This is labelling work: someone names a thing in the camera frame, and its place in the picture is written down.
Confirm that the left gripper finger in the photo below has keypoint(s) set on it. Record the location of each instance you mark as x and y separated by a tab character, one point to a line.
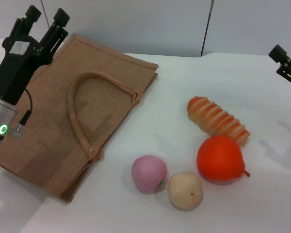
24	24
55	34

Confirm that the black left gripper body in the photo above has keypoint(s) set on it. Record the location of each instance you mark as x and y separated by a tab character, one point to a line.
13	70

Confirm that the brown woven tote bag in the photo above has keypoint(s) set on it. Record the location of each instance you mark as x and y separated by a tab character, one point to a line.
51	145

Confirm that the orange striped bread roll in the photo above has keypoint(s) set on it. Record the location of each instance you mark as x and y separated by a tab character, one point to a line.
215	119

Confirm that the beige round fruit toy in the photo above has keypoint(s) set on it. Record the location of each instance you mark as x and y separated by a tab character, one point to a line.
184	189

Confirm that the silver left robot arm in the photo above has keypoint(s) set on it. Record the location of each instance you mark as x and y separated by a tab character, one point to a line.
0	114

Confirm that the orange toy fruit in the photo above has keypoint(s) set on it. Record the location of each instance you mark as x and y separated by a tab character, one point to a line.
218	157

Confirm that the pink toy peach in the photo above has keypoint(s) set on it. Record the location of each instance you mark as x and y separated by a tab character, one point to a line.
148	172

